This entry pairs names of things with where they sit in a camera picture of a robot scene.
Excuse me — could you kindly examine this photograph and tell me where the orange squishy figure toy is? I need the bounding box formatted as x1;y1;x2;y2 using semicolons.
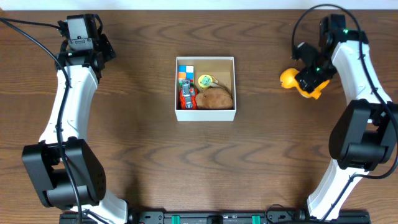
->
280;68;330;100

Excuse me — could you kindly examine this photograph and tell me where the colourful puzzle cube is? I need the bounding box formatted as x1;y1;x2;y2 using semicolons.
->
177;65;194;82

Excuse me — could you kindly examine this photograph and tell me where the red toy car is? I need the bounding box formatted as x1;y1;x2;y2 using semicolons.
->
179;79;197;110

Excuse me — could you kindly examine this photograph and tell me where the yellow rattle drum toy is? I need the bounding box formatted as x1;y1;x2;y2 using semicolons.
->
198;74;218;88

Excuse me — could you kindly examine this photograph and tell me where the brown plush toy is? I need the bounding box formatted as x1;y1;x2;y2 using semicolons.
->
196;88;233;110

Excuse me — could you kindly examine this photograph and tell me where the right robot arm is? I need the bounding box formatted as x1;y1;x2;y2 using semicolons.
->
280;14;397;222

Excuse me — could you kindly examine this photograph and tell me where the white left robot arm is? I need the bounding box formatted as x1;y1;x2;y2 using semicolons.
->
22;34;128;223

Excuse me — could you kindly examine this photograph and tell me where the white cardboard box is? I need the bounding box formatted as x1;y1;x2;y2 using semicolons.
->
174;57;236;121

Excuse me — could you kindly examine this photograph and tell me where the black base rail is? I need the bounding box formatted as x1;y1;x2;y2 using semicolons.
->
59;208;371;224

